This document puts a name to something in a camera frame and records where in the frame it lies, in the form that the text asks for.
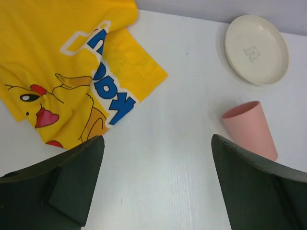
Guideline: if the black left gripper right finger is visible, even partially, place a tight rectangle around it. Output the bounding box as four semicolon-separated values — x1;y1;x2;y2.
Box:
211;134;307;230

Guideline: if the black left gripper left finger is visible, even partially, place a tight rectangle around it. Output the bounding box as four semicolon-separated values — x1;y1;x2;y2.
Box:
0;136;105;230

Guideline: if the pink plastic cup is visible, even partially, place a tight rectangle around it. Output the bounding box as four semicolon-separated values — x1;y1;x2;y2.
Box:
222;101;278;161

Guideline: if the yellow cartoon placemat cloth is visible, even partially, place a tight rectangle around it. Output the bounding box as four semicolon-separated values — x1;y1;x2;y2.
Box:
0;0;167;150

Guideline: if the cream round plate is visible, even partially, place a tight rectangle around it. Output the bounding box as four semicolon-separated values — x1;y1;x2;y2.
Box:
224;15;289;85

